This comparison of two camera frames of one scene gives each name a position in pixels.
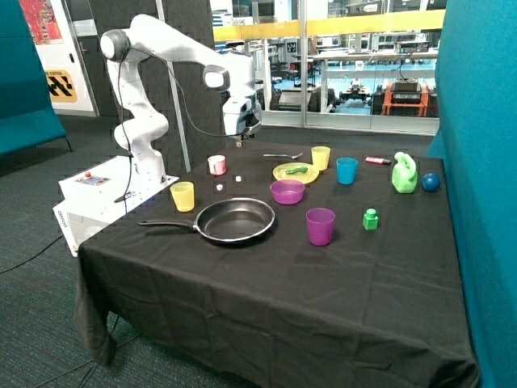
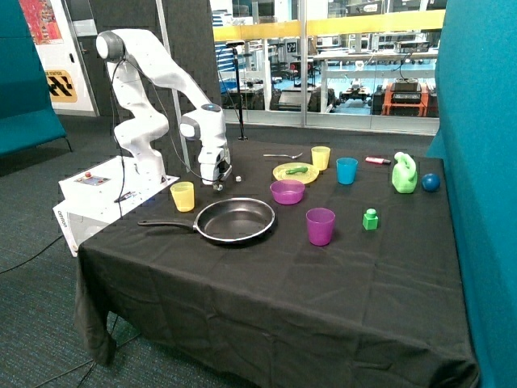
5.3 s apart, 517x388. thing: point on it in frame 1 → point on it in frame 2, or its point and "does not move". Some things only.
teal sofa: [27, 119] does not move
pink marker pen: [378, 160] does not move
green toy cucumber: [300, 169] does not move
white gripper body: [241, 115] → [215, 166]
